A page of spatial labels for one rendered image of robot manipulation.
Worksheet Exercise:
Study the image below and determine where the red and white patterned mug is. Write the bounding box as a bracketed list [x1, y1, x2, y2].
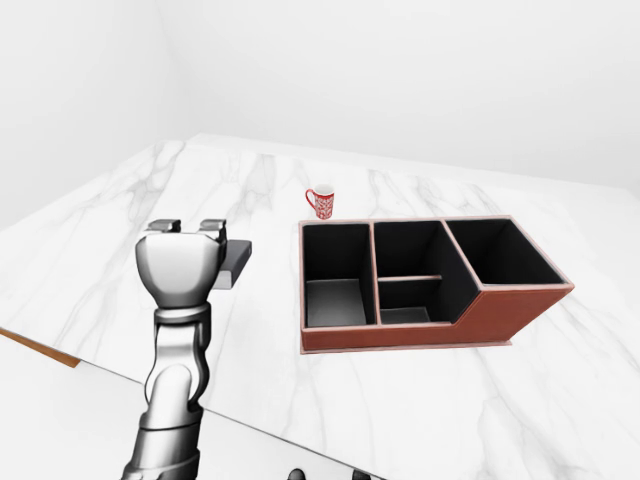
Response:
[305, 182, 336, 221]

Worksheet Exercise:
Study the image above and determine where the brown wooden strip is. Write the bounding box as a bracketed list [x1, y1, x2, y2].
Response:
[0, 327, 81, 369]

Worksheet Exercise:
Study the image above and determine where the red-brown desk caddy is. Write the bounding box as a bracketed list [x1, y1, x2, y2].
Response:
[298, 213, 576, 356]

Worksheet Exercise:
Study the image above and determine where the grey book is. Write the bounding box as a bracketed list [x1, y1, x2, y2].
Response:
[214, 239, 254, 291]

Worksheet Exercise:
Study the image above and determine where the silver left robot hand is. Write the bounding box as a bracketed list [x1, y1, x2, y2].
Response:
[134, 218, 230, 310]

